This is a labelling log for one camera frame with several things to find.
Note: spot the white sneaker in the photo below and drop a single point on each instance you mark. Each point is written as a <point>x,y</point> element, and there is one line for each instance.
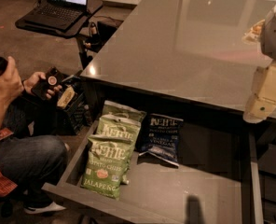
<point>53,207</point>

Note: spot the front green jalapeno chip bag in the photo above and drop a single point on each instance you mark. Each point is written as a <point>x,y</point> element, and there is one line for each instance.
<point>107,162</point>

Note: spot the open grey top drawer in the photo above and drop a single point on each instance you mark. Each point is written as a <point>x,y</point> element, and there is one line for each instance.
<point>215,182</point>

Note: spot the person's left hand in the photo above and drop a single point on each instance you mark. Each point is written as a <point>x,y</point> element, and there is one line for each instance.
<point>30,82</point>

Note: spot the black laptop stand table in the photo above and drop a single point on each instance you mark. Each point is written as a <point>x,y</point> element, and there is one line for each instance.
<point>92,7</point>

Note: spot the black laptop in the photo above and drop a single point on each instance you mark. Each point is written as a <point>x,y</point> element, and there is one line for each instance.
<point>57,14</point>

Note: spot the black plastic crate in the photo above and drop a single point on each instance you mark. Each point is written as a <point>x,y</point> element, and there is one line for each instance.
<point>71,119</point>

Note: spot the person's right hand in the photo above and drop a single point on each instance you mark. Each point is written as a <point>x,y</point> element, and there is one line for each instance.
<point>10,83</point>

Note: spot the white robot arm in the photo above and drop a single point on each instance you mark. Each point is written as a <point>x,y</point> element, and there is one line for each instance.
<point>264,33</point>

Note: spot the black smartphone with ring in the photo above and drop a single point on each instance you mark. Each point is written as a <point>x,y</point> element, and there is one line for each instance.
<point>53,78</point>

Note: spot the middle green chip bag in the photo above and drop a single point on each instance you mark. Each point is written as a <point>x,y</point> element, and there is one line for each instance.
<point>114,126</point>

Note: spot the rear green chip bag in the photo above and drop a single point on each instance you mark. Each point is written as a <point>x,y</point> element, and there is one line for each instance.
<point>123,111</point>

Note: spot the lower grey drawers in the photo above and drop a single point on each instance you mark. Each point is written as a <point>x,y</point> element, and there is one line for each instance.
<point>266,145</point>

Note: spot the tan snack bag in crate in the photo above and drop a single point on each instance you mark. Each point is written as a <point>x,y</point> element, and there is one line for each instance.
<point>66,98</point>

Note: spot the dark blue vinegar chip bag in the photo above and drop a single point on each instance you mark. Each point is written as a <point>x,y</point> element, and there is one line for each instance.
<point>161,138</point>

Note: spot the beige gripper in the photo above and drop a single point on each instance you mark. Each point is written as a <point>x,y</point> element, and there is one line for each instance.
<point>263,95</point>

